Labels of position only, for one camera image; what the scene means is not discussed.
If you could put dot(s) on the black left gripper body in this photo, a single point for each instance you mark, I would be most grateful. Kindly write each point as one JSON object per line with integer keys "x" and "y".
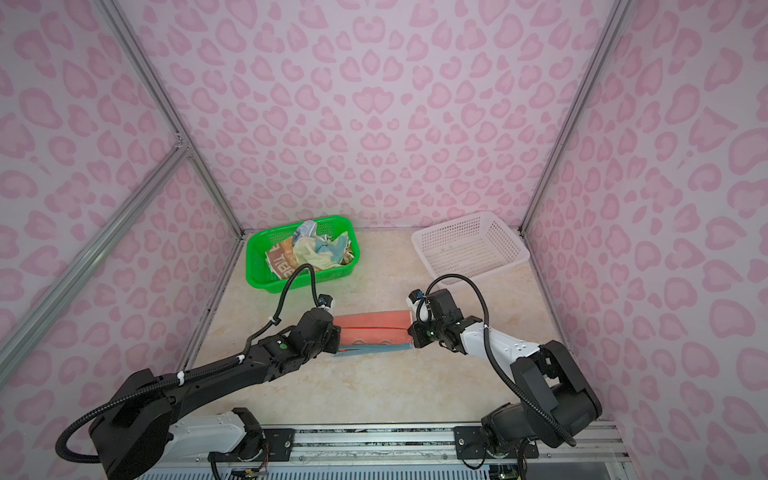
{"x": 332, "y": 344}

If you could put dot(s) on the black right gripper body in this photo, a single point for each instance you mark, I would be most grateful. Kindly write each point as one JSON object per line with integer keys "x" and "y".
{"x": 425, "y": 332}

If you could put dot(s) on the red brown bear towel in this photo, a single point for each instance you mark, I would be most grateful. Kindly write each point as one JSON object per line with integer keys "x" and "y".
{"x": 374, "y": 333}

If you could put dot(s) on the pale yellow teal towel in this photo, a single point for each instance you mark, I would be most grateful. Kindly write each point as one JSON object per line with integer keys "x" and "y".
{"x": 323, "y": 253}

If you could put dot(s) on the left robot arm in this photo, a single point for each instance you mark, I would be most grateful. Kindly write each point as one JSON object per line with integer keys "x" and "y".
{"x": 131, "y": 434}

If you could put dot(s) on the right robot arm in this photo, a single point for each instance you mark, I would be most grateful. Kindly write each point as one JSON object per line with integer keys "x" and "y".
{"x": 555, "y": 401}

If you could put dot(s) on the green plastic basket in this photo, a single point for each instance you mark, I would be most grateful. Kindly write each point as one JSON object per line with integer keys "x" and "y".
{"x": 258, "y": 273}

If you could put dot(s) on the orange blue lettered towel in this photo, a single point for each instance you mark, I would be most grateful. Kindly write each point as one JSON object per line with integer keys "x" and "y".
{"x": 281, "y": 259}

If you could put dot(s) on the white plastic basket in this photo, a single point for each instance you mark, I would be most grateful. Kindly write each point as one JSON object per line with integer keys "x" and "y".
{"x": 476, "y": 246}

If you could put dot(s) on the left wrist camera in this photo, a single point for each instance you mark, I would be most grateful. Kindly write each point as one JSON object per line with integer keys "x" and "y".
{"x": 325, "y": 301}

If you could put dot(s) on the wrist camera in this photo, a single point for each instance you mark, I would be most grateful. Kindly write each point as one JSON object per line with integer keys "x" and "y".
{"x": 325, "y": 301}
{"x": 415, "y": 297}

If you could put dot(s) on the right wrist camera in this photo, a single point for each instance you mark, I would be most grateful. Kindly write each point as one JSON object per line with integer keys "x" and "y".
{"x": 415, "y": 297}

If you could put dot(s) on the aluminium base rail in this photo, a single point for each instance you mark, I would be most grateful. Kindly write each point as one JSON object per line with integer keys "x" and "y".
{"x": 406, "y": 451}

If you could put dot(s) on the aluminium diagonal frame bar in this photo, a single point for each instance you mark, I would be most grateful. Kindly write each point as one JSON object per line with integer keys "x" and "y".
{"x": 38, "y": 320}

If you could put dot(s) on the aluminium frame post left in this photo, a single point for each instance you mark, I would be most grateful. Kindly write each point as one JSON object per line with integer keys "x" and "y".
{"x": 128, "y": 40}

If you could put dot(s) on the aluminium frame post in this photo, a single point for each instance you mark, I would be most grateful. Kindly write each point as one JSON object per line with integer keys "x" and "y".
{"x": 128, "y": 40}
{"x": 620, "y": 14}

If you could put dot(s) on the aluminium frame post right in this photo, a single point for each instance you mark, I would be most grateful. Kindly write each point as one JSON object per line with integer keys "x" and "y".
{"x": 620, "y": 14}

